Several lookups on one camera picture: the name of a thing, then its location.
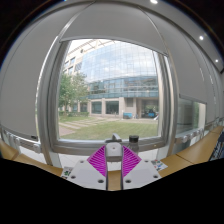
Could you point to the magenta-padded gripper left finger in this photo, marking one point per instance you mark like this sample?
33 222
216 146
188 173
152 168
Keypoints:
97 161

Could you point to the glass office building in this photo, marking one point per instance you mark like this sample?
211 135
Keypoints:
126 76

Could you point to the round ceiling lights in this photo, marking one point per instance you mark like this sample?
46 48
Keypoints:
201 37

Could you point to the grey window frame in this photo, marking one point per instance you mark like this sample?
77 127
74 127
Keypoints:
100 145

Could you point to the green tree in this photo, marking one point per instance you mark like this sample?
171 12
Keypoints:
70 90

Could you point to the wide grey roller blind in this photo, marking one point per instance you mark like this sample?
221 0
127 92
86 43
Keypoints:
110 23

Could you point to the side window glass pane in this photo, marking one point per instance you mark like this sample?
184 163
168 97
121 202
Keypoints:
188 115

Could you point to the white wall socket rail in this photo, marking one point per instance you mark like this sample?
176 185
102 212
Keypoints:
20 141
193 135

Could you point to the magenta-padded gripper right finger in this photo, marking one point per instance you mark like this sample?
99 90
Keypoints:
130 161

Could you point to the small white charger block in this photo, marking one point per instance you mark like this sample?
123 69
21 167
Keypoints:
114 150

